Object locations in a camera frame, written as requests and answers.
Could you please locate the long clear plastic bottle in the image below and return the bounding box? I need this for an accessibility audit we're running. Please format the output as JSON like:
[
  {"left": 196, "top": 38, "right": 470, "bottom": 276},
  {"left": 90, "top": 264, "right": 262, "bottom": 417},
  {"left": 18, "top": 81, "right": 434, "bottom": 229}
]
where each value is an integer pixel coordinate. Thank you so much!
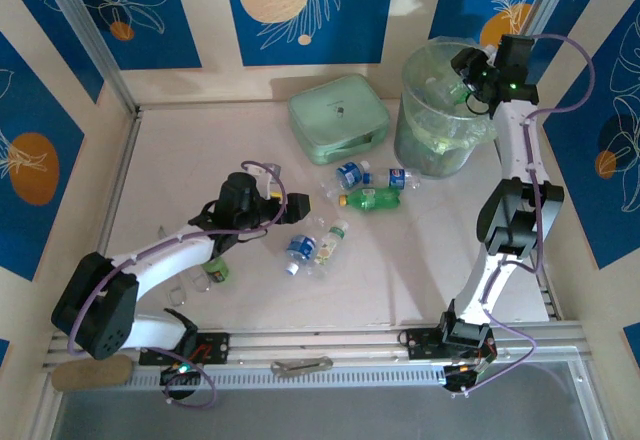
[{"left": 422, "top": 72, "right": 474, "bottom": 109}]

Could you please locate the Pocari bottle white cap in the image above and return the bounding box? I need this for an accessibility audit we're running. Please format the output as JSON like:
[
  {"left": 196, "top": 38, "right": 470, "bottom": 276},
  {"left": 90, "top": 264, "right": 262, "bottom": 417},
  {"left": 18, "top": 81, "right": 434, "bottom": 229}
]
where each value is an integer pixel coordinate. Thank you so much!
[{"left": 333, "top": 159, "right": 372, "bottom": 189}]

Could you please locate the clear bottle blue cap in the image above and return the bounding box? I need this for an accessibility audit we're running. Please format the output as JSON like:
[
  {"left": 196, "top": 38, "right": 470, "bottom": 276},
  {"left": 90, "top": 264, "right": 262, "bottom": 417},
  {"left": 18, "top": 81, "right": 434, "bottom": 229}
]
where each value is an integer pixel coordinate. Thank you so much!
[{"left": 363, "top": 167, "right": 423, "bottom": 190}]

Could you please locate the round mesh waste bin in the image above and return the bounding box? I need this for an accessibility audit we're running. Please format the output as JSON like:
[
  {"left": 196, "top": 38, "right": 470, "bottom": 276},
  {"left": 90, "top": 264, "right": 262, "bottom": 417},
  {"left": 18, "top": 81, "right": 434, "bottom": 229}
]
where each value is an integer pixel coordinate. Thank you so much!
[{"left": 393, "top": 37, "right": 516, "bottom": 181}]

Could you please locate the blue label bottle white cap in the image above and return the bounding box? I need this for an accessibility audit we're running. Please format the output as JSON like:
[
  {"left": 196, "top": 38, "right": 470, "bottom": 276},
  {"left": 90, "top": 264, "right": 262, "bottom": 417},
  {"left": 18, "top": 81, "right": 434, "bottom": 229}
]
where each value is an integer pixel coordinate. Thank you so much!
[{"left": 283, "top": 233, "right": 320, "bottom": 277}]

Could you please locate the white mesh basket with liner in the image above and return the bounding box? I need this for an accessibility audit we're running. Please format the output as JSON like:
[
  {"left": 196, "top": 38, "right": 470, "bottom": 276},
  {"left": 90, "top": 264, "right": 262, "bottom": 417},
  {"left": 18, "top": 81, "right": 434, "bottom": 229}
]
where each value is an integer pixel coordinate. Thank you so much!
[{"left": 399, "top": 37, "right": 516, "bottom": 154}]

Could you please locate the green white label bottle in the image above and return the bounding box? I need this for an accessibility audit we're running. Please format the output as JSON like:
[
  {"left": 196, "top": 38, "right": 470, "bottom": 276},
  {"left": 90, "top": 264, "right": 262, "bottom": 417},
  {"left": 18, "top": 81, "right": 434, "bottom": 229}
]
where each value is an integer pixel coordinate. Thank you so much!
[{"left": 305, "top": 219, "right": 350, "bottom": 279}]

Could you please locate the green bottle yellow cap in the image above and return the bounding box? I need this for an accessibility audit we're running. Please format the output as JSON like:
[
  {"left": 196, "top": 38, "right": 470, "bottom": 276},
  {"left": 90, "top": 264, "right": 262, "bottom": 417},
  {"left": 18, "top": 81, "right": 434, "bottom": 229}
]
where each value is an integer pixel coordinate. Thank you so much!
[{"left": 338, "top": 187, "right": 403, "bottom": 212}]

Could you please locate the green label bottle dark cap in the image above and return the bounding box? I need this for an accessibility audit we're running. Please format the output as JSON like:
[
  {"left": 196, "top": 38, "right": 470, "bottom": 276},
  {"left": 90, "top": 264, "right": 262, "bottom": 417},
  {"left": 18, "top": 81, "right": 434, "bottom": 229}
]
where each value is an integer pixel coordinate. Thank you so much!
[{"left": 202, "top": 255, "right": 231, "bottom": 284}]

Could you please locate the mint green zip pouch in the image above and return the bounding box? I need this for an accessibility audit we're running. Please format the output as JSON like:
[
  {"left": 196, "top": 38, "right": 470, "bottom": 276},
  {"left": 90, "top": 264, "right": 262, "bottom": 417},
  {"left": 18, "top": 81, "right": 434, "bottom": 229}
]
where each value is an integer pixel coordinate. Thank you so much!
[{"left": 286, "top": 73, "right": 392, "bottom": 166}]

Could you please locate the silver metal tool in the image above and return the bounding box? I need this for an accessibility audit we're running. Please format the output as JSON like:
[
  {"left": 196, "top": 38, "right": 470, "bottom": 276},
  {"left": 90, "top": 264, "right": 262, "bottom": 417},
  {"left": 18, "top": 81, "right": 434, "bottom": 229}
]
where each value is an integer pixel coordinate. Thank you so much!
[{"left": 269, "top": 356, "right": 335, "bottom": 375}]

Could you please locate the black controller board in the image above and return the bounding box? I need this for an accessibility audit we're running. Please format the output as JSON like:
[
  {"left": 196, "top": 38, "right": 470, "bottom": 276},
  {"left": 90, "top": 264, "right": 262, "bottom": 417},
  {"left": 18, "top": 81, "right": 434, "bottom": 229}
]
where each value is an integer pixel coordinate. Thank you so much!
[
  {"left": 442, "top": 359, "right": 496, "bottom": 394},
  {"left": 158, "top": 362, "right": 204, "bottom": 402}
]

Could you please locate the grey metal panel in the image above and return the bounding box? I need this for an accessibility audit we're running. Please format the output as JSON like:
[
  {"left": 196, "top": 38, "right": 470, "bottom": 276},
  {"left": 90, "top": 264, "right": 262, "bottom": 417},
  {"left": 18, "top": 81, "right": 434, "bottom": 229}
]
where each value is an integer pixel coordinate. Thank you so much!
[{"left": 47, "top": 359, "right": 609, "bottom": 440}]

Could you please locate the aluminium frame post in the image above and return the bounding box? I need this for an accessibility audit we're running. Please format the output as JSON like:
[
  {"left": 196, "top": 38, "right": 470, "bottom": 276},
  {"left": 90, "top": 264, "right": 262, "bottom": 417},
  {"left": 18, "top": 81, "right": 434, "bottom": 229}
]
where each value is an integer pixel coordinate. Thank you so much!
[
  {"left": 37, "top": 0, "right": 139, "bottom": 114},
  {"left": 524, "top": 0, "right": 576, "bottom": 41}
]

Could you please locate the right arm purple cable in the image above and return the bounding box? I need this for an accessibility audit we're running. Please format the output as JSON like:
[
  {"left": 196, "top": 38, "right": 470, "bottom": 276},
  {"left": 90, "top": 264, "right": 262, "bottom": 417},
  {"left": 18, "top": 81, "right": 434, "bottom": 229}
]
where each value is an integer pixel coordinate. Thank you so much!
[{"left": 447, "top": 33, "right": 596, "bottom": 401}]

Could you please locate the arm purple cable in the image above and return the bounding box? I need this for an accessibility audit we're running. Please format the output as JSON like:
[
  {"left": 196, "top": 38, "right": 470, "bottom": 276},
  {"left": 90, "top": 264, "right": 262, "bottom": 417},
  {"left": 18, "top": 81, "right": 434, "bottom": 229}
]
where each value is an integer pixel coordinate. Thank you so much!
[
  {"left": 447, "top": 33, "right": 596, "bottom": 401},
  {"left": 66, "top": 159, "right": 289, "bottom": 409}
]

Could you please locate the aluminium table side rail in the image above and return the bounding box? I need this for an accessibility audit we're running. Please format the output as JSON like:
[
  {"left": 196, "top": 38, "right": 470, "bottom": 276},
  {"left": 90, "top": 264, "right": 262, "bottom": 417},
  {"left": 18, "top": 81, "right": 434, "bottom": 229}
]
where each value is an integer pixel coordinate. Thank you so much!
[
  {"left": 92, "top": 107, "right": 144, "bottom": 261},
  {"left": 534, "top": 259, "right": 560, "bottom": 320}
]

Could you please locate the long aluminium base rail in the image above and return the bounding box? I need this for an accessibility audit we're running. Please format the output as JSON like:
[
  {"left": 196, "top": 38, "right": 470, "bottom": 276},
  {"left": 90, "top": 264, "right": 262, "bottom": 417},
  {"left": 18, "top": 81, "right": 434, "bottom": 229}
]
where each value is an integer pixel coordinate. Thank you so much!
[{"left": 37, "top": 323, "right": 586, "bottom": 376}]

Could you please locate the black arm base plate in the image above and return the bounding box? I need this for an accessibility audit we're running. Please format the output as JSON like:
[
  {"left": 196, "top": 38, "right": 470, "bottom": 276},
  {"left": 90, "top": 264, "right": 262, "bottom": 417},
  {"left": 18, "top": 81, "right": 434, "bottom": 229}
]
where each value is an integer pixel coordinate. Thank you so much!
[
  {"left": 405, "top": 328, "right": 496, "bottom": 361},
  {"left": 138, "top": 332, "right": 232, "bottom": 367}
]

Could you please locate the slotted grey cable duct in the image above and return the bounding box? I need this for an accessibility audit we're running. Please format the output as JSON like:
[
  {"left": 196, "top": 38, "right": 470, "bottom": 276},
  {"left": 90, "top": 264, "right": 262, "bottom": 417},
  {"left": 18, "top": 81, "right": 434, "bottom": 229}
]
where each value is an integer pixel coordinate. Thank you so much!
[{"left": 122, "top": 365, "right": 451, "bottom": 392}]

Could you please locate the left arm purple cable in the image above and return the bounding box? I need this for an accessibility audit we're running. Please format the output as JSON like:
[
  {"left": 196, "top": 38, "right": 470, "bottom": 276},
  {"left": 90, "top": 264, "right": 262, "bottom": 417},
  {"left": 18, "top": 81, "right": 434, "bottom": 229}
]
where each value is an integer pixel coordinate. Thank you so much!
[{"left": 66, "top": 159, "right": 289, "bottom": 409}]

